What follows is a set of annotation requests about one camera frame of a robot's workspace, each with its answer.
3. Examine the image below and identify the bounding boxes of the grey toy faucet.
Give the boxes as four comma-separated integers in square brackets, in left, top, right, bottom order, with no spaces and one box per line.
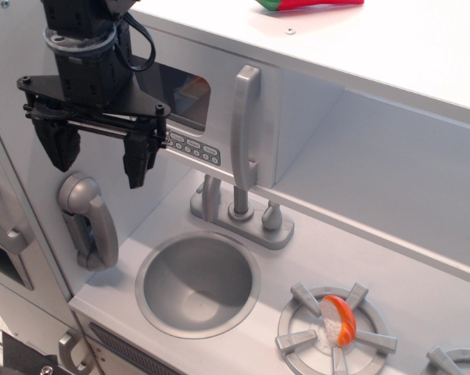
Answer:
[190,175,295,250]

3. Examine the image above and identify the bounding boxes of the white toy microwave door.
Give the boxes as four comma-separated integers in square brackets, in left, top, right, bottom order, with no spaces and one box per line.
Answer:
[137,28,282,188]

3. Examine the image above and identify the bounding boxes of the grey oven door handle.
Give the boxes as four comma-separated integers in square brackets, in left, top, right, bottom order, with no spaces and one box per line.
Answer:
[58,331,91,375]

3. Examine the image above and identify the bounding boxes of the grey toy wall phone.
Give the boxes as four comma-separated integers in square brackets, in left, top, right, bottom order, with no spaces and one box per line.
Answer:
[58,173,119,272]

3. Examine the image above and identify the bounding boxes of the grey microwave door handle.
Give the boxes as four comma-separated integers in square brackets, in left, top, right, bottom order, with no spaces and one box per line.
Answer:
[230,65,261,191]

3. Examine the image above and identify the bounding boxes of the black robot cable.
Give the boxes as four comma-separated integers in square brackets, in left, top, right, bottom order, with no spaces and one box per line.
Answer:
[113,11,157,73]

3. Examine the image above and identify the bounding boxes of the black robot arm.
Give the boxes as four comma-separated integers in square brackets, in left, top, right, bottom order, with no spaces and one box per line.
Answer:
[17,1,170,188]

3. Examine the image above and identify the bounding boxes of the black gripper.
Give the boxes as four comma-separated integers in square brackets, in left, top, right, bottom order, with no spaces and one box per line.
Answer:
[16,52,170,189]

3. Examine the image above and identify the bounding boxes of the silver round sink bowl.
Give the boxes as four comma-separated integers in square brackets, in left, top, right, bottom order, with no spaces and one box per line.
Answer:
[135,231,261,339]

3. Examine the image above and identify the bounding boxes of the grey stove burner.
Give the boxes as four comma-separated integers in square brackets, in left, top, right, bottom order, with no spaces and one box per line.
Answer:
[275,282,397,374]
[421,346,470,375]

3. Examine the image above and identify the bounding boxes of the white toy kitchen cabinet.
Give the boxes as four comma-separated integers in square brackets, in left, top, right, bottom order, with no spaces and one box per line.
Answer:
[0,1,470,374]

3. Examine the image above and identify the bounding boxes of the salmon sushi toy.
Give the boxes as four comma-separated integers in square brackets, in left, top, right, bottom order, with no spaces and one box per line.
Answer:
[319,295,357,348]

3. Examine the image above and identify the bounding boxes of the red green toy pepper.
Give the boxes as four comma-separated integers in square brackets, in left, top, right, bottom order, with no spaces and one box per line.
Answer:
[257,0,364,12]

